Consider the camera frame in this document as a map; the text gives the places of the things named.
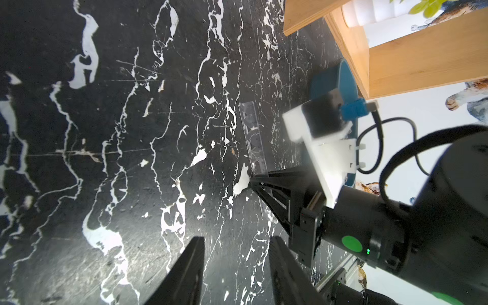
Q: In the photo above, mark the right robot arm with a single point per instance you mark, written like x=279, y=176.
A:
x=438, y=244

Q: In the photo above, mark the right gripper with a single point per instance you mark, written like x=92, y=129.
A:
x=298, y=202

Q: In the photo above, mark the clear straight stencil ruler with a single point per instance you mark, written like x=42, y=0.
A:
x=253, y=140

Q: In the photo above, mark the teal plastic storage box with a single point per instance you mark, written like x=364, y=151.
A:
x=330, y=88

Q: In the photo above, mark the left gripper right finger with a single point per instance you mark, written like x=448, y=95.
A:
x=290, y=284

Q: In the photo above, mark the wooden desk shelf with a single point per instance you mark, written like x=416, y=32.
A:
x=451, y=52

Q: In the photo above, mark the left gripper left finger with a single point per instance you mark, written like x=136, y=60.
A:
x=183, y=284

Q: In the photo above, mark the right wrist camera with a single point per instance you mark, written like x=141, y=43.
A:
x=333, y=156

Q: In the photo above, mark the potted flower white pot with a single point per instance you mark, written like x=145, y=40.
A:
x=362, y=12

